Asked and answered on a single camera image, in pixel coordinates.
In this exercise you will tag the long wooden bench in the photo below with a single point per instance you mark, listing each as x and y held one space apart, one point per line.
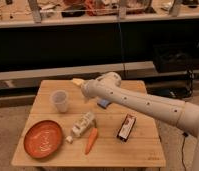
17 13

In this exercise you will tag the metal frame leg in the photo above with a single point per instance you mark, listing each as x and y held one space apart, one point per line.
35 10
122 9

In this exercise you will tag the dark chocolate bar package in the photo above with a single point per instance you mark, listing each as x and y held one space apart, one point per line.
126 127

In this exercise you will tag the orange tool on bench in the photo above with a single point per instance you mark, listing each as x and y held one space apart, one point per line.
100 7

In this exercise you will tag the blue sponge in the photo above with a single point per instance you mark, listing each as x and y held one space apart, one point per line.
103 103

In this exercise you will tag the black box on shelf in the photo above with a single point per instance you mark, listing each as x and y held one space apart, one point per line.
176 57

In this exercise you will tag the white plastic bottle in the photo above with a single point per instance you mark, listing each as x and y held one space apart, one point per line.
81 126

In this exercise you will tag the orange ceramic bowl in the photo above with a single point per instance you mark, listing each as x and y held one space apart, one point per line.
43 139

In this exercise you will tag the metal frame leg middle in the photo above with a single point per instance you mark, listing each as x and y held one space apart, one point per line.
122 9

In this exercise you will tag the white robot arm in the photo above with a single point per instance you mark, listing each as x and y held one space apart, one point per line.
178 113

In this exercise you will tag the translucent white cup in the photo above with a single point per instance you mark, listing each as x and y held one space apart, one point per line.
59 99

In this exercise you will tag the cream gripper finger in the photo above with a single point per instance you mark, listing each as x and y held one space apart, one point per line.
78 81

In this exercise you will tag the orange carrot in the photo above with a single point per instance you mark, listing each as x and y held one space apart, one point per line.
91 140

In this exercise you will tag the metal frame leg left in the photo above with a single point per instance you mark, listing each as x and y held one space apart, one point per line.
35 10

